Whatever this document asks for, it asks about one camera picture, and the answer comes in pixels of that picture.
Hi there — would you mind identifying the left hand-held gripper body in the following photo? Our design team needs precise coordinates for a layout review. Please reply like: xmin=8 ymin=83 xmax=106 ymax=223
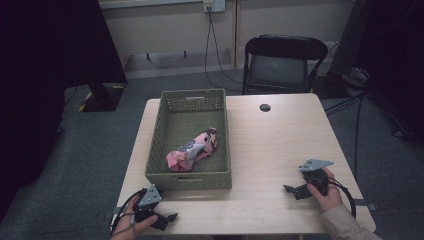
xmin=134 ymin=184 xmax=163 ymax=224

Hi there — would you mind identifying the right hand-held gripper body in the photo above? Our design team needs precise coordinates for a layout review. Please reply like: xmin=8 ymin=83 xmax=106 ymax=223
xmin=298 ymin=158 xmax=334 ymax=197

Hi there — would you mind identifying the pink patterned garment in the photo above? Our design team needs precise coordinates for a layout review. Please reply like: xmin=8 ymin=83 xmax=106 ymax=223
xmin=165 ymin=127 xmax=220 ymax=173

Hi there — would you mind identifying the green woven basket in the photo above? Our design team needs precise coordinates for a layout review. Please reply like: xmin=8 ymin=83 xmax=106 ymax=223
xmin=144 ymin=88 xmax=233 ymax=192

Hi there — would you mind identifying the person's right hand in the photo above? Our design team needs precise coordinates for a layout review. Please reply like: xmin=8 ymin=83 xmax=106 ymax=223
xmin=306 ymin=167 xmax=344 ymax=213

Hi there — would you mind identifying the person's left hand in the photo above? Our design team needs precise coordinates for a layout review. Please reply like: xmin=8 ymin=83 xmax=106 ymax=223
xmin=110 ymin=195 xmax=159 ymax=240

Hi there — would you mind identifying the black folding chair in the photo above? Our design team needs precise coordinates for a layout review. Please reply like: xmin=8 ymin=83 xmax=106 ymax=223
xmin=241 ymin=34 xmax=329 ymax=96

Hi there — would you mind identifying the black stand base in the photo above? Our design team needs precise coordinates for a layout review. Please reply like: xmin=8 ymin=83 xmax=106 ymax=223
xmin=78 ymin=82 xmax=127 ymax=113

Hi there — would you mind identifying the dark equipment stand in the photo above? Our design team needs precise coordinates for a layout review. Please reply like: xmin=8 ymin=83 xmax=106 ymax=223
xmin=324 ymin=0 xmax=424 ymax=143

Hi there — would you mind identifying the dark curtain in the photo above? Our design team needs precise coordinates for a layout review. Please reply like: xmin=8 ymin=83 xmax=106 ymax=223
xmin=0 ymin=0 xmax=128 ymax=223

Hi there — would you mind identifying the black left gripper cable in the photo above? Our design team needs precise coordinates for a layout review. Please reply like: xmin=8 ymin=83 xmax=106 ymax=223
xmin=110 ymin=188 xmax=148 ymax=238

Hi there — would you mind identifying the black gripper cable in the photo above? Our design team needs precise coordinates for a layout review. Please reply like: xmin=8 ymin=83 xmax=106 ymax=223
xmin=327 ymin=176 xmax=357 ymax=220
xmin=110 ymin=188 xmax=148 ymax=238

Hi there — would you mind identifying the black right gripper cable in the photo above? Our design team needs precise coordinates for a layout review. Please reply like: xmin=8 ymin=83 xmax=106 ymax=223
xmin=327 ymin=176 xmax=357 ymax=220

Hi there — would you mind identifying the black floor cable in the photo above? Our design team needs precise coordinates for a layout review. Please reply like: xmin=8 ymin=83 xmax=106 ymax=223
xmin=324 ymin=91 xmax=369 ymax=181

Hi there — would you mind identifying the grey table bracket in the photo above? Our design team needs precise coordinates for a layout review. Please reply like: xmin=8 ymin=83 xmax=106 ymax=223
xmin=352 ymin=198 xmax=378 ymax=212

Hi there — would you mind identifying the black wall cable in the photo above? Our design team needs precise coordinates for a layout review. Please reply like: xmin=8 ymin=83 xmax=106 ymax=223
xmin=203 ymin=6 xmax=245 ymax=95

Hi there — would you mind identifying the white wall socket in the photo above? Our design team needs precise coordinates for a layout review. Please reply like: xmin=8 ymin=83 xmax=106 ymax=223
xmin=203 ymin=0 xmax=226 ymax=14

